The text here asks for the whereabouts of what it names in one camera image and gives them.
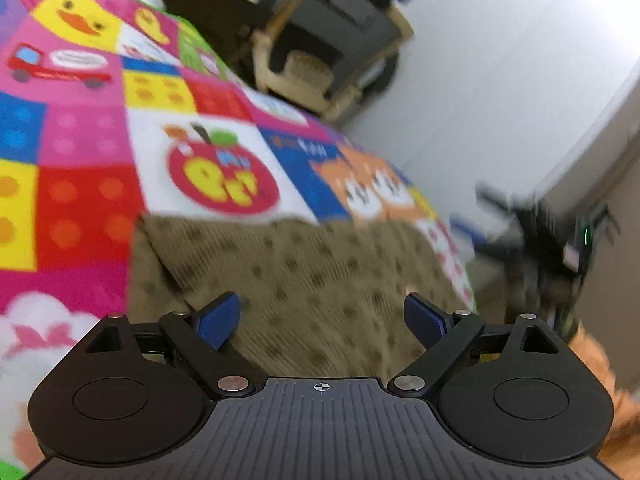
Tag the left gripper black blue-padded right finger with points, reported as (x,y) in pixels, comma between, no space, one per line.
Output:
(446,338)

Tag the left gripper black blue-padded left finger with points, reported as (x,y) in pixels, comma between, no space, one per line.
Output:
(197,337)

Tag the brown polka dot corduroy dress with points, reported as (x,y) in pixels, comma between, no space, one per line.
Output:
(316,299)

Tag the white wardrobe cabinet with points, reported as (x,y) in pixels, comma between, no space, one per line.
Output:
(533,97)

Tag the orange plush sleeve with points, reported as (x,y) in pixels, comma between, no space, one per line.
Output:
(620,450)

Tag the colourful cartoon patchwork blanket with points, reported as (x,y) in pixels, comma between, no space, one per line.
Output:
(114,108)

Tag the beige black mesh office chair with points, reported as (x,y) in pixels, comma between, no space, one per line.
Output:
(325,56)

